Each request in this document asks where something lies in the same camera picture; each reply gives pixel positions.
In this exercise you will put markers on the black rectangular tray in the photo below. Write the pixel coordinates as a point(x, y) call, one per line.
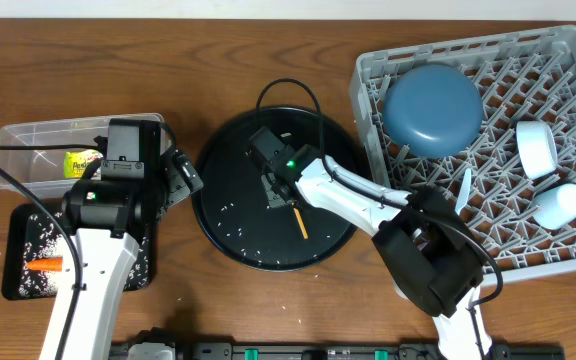
point(12, 265)

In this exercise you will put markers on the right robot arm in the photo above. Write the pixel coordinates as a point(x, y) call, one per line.
point(429, 252)

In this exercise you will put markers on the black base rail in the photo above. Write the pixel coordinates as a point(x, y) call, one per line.
point(158, 344)

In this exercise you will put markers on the light blue cup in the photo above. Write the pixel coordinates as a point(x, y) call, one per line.
point(556, 207)

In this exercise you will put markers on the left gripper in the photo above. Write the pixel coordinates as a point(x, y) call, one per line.
point(186, 184)

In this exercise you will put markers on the wooden chopstick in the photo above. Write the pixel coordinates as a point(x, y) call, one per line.
point(301, 223)

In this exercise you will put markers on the clear plastic bin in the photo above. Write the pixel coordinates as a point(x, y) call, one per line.
point(42, 171)

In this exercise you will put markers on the orange carrot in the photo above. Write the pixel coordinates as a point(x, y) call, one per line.
point(46, 265)

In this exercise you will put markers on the yellow foil snack wrapper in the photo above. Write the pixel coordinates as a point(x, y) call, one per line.
point(75, 163)

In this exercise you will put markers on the white plastic knife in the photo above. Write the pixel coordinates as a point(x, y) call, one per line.
point(464, 192)

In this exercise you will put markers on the grey plastic dishwasher rack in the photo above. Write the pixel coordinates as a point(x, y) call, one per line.
point(527, 75)

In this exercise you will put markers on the round black serving tray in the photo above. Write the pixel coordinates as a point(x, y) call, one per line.
point(232, 207)

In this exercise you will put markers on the pile of white rice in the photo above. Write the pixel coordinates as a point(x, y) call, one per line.
point(42, 241)

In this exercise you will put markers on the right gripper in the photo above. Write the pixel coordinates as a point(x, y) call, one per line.
point(270, 182)

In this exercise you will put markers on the dark blue plate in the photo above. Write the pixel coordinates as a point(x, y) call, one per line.
point(435, 110)

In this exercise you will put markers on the light blue bowl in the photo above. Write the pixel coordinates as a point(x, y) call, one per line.
point(536, 148)

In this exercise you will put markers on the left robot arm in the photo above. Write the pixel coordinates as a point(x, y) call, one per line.
point(107, 213)

